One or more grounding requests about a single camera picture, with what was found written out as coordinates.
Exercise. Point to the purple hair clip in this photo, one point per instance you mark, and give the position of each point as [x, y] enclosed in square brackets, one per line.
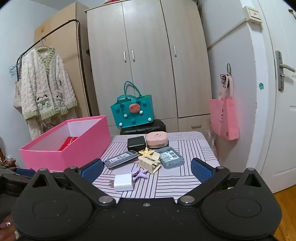
[139, 173]

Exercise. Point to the red glasses-print paper bag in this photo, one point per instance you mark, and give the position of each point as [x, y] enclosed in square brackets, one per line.
[68, 141]

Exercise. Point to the teal felt tote bag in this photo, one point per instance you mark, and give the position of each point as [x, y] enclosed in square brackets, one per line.
[130, 110]

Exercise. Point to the white wall switch box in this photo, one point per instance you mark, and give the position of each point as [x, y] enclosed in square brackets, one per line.
[252, 15]

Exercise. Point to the pink round-cornered case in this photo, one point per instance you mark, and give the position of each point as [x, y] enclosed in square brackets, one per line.
[156, 140]

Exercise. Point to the black suitcase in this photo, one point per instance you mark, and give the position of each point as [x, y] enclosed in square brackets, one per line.
[155, 126]

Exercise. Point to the beige three-door wardrobe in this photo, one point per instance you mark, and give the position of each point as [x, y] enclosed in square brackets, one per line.
[157, 48]

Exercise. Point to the pink paper bag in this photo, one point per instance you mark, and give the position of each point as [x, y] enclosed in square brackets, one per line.
[223, 116]

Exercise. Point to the grey device with barcode label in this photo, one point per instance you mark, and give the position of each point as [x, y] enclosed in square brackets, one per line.
[120, 159]

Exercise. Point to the wooden side cabinet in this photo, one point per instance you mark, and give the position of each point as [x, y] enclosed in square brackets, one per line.
[65, 42]

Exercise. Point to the cream knit cardigan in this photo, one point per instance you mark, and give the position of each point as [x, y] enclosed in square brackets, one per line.
[47, 95]

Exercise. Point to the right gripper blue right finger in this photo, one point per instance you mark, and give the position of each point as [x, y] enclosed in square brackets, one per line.
[212, 179]

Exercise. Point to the grey device with white label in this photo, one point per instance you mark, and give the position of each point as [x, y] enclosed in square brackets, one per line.
[170, 158]

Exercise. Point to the silver door handle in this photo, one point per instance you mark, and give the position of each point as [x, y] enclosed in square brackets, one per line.
[280, 67]

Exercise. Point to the pink storage box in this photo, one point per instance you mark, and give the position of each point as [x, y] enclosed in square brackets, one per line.
[74, 142]

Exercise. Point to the left hand with ring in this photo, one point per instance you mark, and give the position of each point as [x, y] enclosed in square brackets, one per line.
[7, 229]

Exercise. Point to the black rectangular box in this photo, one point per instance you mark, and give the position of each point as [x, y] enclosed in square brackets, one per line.
[136, 144]

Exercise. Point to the white door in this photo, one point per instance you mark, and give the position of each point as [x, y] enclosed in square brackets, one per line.
[272, 151]

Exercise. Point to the black clothes rack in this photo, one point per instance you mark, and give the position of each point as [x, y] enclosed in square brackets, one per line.
[19, 61]

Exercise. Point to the yellow starfish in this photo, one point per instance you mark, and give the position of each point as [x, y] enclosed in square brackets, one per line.
[146, 152]

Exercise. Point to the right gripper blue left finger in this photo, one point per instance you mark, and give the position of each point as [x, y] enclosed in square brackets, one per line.
[81, 180]

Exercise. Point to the white charger plug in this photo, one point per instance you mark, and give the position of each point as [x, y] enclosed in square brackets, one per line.
[123, 182]

